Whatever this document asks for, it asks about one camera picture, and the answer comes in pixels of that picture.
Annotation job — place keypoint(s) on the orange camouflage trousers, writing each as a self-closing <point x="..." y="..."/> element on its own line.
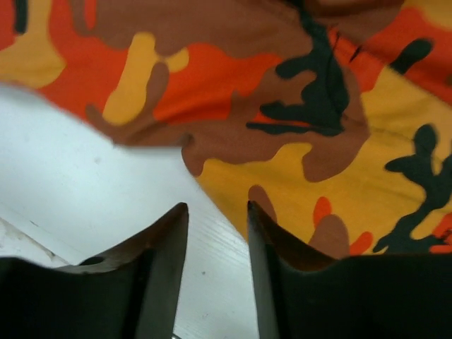
<point x="333" y="116"/>

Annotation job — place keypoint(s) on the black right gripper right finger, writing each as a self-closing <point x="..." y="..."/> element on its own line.
<point x="303" y="293"/>

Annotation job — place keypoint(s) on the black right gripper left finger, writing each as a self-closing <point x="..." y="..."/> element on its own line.
<point x="128" y="291"/>

